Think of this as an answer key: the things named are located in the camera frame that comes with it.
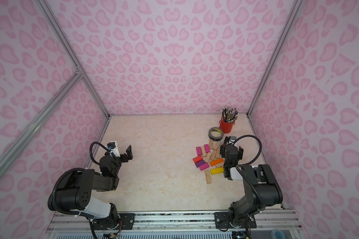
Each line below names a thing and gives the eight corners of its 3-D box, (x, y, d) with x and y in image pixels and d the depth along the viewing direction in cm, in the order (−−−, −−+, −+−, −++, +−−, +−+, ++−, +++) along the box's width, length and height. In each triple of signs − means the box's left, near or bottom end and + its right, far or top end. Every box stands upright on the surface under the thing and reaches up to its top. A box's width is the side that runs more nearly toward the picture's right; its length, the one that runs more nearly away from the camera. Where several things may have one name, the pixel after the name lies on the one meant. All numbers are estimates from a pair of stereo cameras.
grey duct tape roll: (209, 141, 106) (209, 139, 105) (207, 129, 113) (208, 127, 112) (224, 141, 106) (225, 139, 105) (222, 128, 113) (222, 127, 112)
